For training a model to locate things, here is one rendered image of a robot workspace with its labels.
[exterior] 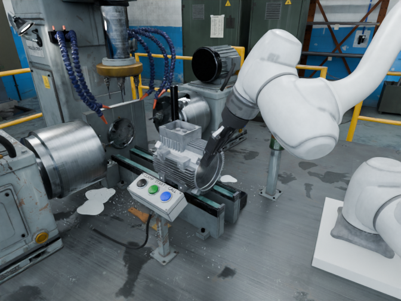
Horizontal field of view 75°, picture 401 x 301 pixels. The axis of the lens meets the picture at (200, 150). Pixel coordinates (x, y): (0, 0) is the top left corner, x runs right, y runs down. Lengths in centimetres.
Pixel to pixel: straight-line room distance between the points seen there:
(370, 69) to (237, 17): 374
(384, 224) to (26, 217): 101
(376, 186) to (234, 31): 363
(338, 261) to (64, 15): 130
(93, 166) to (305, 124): 73
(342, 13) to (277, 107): 540
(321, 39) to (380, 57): 530
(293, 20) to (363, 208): 335
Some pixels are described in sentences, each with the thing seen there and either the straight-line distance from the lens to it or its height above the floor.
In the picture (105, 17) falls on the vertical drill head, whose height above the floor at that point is 150.
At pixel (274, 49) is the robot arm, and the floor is 144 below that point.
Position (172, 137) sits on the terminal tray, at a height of 112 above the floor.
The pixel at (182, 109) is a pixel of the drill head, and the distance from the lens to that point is 124.
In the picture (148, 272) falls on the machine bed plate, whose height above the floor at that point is 80.
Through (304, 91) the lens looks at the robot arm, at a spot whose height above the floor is 138.
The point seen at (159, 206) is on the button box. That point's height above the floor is 105.
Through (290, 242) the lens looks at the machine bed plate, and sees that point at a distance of 102.
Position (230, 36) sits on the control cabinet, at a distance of 432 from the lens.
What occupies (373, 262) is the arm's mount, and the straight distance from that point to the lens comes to 101.
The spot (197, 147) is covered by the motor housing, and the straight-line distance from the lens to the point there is 89.
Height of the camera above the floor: 149
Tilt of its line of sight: 26 degrees down
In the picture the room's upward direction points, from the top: straight up
